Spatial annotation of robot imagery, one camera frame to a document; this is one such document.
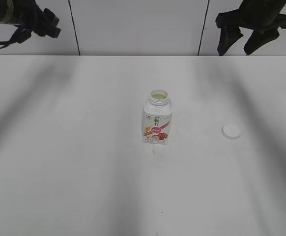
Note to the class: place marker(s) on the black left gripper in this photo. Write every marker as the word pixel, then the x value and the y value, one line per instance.
pixel 29 15

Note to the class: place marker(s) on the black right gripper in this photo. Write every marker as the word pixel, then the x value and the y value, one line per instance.
pixel 257 15

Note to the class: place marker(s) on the white bottle cap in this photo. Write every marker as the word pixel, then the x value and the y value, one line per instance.
pixel 231 131

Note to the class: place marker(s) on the white yili yogurt bottle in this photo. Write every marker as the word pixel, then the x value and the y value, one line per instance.
pixel 157 118

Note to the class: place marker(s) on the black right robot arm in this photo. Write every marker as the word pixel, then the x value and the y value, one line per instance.
pixel 263 17

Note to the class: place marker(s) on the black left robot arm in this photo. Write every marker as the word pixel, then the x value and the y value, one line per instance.
pixel 6 14

